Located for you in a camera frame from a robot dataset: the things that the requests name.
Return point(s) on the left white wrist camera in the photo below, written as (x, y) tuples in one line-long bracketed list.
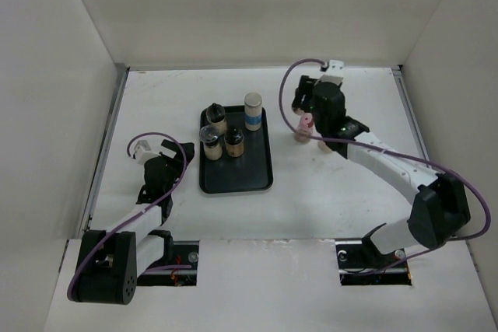
[(142, 152)]

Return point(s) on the black knob-cap spice bottle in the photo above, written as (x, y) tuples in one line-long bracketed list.
[(234, 141)]

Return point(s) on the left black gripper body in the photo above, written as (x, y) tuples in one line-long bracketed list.
[(175, 169)]

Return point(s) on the pink-cap spice bottle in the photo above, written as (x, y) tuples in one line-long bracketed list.
[(304, 129)]

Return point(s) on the yellow-cap spice bottle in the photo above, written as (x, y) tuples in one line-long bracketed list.
[(323, 147)]

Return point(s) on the black plastic tray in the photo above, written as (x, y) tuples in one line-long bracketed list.
[(252, 171)]

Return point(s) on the black grinder-cap spice bottle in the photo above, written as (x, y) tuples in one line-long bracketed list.
[(216, 116)]

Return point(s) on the tall blue-band spice jar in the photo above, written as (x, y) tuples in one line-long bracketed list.
[(252, 111)]

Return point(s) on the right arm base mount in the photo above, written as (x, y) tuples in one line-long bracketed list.
[(358, 268)]

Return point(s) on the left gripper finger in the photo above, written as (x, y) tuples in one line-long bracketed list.
[(186, 154), (168, 148)]

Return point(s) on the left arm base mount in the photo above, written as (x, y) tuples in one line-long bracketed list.
[(177, 267)]

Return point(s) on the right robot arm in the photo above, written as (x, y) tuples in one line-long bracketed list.
[(438, 200)]

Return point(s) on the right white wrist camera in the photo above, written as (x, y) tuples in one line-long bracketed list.
[(333, 71)]

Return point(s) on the purple-lid spice jar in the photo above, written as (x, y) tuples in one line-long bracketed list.
[(296, 107)]

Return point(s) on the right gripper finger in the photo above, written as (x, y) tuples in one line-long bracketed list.
[(306, 84), (308, 102)]

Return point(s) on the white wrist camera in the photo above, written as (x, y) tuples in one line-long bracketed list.
[(142, 152), (333, 71)]

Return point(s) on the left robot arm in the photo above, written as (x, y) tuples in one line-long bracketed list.
[(112, 260)]

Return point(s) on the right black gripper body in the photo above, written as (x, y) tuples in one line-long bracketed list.
[(320, 125)]

